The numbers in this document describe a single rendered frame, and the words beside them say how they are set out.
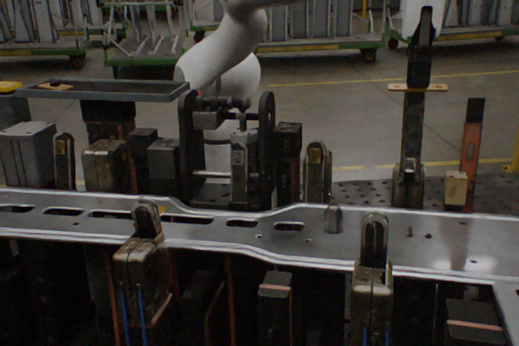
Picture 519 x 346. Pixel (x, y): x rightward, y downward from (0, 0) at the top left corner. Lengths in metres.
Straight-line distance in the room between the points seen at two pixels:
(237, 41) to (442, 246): 0.65
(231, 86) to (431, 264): 0.79
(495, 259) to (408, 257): 0.12
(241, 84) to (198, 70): 0.14
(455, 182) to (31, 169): 0.85
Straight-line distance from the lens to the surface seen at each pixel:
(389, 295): 0.76
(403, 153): 1.08
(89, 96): 1.35
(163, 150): 1.19
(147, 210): 0.88
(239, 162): 1.11
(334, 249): 0.93
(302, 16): 8.19
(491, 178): 2.11
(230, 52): 1.36
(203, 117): 1.14
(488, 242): 1.00
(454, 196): 1.08
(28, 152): 1.29
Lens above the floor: 1.45
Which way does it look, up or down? 21 degrees down
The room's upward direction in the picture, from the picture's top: 2 degrees counter-clockwise
